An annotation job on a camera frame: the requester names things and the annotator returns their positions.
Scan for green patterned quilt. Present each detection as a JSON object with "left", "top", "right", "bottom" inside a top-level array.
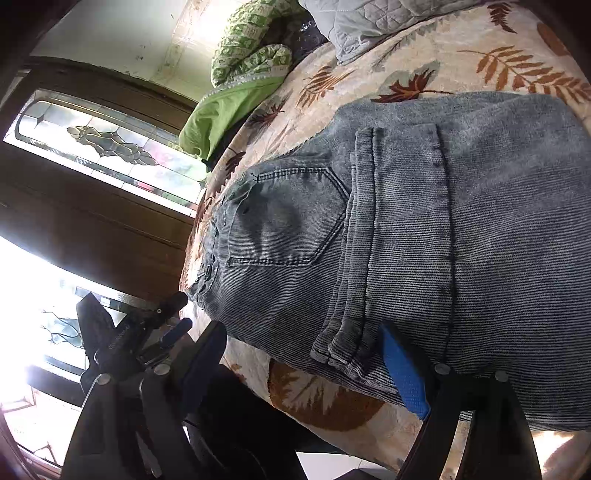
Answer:
[{"left": 178, "top": 1, "right": 301, "bottom": 161}]

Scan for grey quilted pillow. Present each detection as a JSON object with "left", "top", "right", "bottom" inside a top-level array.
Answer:
[{"left": 298, "top": 0, "right": 481, "bottom": 65}]

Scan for stained glass window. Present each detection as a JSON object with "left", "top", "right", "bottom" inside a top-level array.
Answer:
[{"left": 3, "top": 89, "right": 207, "bottom": 218}]

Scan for cream leaf-print fleece blanket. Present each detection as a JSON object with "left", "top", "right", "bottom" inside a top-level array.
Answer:
[{"left": 180, "top": 2, "right": 590, "bottom": 479}]

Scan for grey-blue denim pants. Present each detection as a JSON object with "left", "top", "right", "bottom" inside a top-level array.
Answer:
[{"left": 189, "top": 92, "right": 590, "bottom": 431}]

